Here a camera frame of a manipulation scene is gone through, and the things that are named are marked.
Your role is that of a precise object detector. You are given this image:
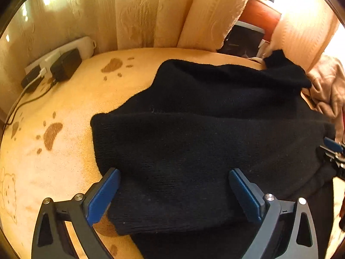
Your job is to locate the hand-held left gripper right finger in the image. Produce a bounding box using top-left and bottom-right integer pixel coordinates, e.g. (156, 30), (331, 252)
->
(229, 168), (319, 259)

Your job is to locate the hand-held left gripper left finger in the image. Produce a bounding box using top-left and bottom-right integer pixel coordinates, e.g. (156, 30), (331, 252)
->
(31, 167), (122, 259)

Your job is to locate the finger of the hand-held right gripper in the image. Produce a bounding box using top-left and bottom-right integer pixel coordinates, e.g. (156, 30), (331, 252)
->
(323, 136), (345, 154)
(316, 145), (345, 180)

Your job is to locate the black knit sweater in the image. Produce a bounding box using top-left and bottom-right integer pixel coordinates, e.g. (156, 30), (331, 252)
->
(90, 49), (336, 259)

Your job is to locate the taupe fleece garment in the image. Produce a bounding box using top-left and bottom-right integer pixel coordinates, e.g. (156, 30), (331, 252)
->
(301, 55), (345, 133)

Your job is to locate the paw print blanket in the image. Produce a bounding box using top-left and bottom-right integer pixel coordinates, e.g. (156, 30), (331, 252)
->
(0, 47), (345, 259)

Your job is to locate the cream embossed curtain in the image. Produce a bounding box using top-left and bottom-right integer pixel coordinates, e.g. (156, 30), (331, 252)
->
(5, 0), (259, 68)
(270, 0), (341, 72)

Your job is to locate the small black charger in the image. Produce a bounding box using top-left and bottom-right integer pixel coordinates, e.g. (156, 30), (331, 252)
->
(21, 66), (45, 93)

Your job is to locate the large black charger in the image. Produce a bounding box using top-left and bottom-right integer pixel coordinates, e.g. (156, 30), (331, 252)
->
(50, 48), (83, 82)

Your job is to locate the black box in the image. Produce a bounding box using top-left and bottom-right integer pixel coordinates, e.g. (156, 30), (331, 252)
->
(217, 24), (266, 58)

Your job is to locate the white power strip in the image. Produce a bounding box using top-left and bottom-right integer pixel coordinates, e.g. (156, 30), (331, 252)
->
(25, 36), (97, 74)

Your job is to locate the black cable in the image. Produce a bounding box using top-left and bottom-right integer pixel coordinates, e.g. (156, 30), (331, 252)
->
(3, 82), (56, 126)

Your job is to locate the white cable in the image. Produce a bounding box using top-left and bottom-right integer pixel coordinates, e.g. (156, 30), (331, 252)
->
(5, 86), (33, 122)

